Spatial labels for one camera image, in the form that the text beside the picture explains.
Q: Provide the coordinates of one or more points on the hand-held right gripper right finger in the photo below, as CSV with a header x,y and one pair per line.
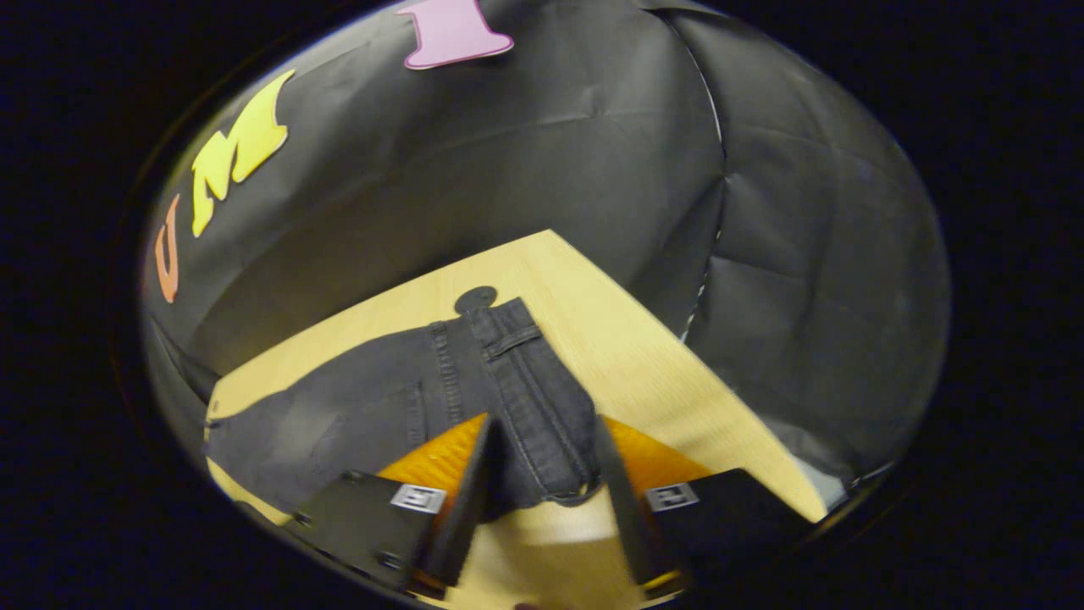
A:
x,y
622,508

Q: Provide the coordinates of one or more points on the dark grey jeans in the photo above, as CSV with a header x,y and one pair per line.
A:
x,y
373,407

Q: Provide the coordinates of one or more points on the black backdrop cloth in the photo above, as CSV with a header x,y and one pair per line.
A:
x,y
550,152

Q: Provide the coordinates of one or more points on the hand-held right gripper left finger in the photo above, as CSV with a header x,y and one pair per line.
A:
x,y
470,508

